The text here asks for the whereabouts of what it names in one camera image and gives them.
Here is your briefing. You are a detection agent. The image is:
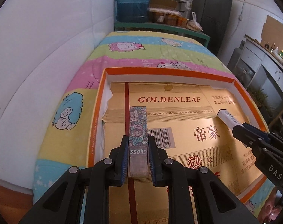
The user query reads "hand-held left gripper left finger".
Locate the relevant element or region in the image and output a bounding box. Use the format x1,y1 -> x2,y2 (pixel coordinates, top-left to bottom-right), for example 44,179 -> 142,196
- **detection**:
19,135 -> 129,224

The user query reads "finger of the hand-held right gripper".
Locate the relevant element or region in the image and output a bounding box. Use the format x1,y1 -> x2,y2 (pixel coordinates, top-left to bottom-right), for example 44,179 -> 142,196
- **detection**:
241,122 -> 283,150
232,125 -> 272,155

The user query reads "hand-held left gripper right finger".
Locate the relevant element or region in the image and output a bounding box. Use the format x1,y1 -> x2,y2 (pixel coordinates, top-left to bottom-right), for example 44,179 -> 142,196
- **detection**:
148,135 -> 261,224

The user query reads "white cartoon print slim box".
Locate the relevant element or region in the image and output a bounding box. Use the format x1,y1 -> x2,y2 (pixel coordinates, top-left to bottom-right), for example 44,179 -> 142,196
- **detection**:
216,109 -> 243,131

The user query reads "floral print slim box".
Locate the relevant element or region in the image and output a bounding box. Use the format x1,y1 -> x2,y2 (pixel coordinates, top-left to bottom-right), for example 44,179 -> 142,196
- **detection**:
128,106 -> 148,178

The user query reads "orange shallow tray box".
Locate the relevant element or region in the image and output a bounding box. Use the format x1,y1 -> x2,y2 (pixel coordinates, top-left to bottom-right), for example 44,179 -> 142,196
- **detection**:
86,67 -> 270,203

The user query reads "green plant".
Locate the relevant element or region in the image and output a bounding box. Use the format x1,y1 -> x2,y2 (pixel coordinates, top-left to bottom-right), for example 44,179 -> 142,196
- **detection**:
249,86 -> 275,118

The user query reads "gold printed cardboard sheet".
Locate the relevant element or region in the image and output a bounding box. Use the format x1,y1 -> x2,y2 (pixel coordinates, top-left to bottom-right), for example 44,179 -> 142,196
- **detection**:
102,81 -> 264,224

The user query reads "grey gas cylinder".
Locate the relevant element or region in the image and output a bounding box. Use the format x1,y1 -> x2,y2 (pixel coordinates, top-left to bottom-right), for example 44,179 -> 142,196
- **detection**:
228,40 -> 246,69

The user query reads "white cabinet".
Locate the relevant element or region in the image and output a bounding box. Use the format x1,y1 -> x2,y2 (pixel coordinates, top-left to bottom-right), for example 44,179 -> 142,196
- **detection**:
239,35 -> 283,131

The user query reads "cartoon printed blanket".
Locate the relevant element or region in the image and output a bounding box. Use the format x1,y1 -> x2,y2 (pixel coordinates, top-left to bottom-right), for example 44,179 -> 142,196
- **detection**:
32,30 -> 279,224

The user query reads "dark grey refrigerator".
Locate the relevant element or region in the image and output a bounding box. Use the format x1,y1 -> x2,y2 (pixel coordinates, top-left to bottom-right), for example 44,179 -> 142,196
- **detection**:
193,0 -> 233,56

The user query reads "white plastic bag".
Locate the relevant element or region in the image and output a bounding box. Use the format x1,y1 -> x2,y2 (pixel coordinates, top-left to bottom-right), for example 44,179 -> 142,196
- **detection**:
187,12 -> 204,31

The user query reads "green metal table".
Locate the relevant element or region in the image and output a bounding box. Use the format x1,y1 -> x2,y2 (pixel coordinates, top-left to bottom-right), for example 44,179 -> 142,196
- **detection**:
114,21 -> 210,52

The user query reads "clear lidded food container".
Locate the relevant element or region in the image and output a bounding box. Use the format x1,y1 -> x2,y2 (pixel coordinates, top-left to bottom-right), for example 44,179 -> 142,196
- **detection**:
149,8 -> 166,24

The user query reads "blue water jug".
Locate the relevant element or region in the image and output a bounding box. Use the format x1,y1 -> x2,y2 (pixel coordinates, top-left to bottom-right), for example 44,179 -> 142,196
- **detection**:
116,0 -> 152,23

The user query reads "brown cardboard box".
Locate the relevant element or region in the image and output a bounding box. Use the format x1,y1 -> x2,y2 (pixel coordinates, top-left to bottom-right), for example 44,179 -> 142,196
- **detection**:
150,0 -> 178,8

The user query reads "cardboard wall panel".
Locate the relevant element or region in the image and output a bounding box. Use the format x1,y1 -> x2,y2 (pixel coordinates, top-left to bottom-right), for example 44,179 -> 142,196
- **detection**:
260,15 -> 283,49

